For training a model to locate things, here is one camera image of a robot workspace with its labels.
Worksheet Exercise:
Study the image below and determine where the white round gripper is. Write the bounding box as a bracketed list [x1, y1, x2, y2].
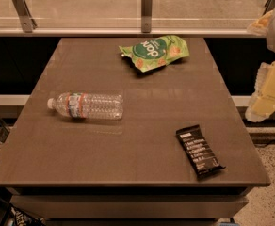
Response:
[245, 9, 275, 122]

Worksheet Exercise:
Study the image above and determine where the clear plastic water bottle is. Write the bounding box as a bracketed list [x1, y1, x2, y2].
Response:
[47, 92, 123, 120]

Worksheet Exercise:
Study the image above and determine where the black snack bar wrapper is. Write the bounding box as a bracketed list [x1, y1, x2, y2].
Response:
[176, 124, 225, 179]

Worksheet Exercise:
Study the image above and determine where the green snack bag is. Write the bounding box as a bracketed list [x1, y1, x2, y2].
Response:
[119, 35, 189, 73]

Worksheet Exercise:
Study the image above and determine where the glass railing panel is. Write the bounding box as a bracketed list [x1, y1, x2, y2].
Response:
[0, 0, 267, 37]

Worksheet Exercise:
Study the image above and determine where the brown table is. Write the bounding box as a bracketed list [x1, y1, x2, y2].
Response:
[0, 38, 269, 226]

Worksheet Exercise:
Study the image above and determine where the middle metal rail bracket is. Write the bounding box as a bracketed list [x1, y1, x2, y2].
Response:
[141, 0, 153, 33]

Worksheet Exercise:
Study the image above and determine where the left metal rail bracket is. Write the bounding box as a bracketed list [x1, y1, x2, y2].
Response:
[12, 0, 37, 33]

